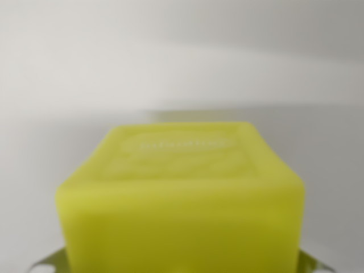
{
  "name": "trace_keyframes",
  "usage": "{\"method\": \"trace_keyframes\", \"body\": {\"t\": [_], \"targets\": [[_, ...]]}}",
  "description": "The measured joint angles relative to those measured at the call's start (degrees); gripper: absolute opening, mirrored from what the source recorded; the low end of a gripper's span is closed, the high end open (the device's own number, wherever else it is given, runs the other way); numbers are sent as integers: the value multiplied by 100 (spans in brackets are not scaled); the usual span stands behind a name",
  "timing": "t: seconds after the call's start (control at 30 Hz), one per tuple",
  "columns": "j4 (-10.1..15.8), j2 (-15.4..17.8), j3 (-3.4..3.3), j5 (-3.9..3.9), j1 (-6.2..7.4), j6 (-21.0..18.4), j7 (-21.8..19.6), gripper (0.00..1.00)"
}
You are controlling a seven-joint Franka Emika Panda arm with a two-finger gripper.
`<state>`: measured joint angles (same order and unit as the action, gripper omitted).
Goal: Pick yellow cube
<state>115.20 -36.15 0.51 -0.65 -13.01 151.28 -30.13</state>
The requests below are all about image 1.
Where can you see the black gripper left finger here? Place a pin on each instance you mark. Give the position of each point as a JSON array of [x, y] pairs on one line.
[[51, 261]]

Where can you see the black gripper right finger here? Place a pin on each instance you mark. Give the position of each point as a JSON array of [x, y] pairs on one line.
[[312, 263]]

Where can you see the yellow cube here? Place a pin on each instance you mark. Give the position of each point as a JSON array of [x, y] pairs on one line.
[[182, 204]]

